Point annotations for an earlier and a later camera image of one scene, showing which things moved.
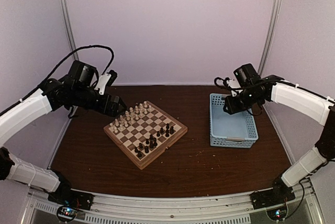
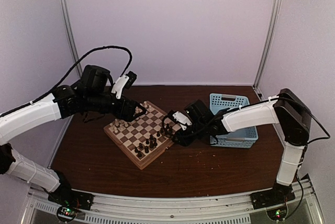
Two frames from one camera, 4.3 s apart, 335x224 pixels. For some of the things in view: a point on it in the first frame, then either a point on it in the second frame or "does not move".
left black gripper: x=112 y=111 to x=128 y=115
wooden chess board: x=144 y=134 does not move
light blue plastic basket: x=238 y=130 does not move
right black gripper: x=231 y=107 to x=184 y=141
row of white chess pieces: x=122 y=121 does not move
